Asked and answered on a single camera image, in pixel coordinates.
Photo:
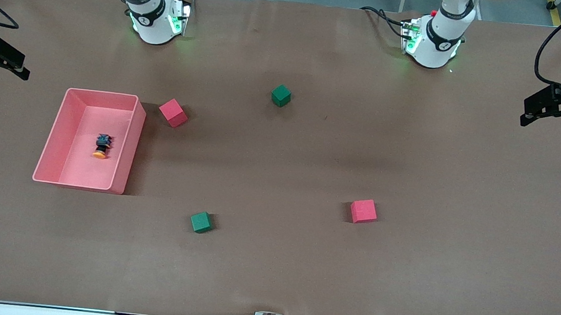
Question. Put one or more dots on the orange and black push button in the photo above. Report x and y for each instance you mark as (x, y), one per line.
(102, 144)

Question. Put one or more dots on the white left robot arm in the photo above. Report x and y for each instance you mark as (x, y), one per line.
(432, 54)

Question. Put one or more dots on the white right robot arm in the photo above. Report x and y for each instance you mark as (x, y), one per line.
(151, 27)

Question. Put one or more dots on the pink plastic tray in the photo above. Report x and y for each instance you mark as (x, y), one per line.
(79, 164)

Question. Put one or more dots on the pink cube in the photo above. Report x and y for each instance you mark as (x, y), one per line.
(363, 210)
(172, 112)

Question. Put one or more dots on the green cube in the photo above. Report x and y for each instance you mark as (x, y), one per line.
(281, 96)
(200, 222)

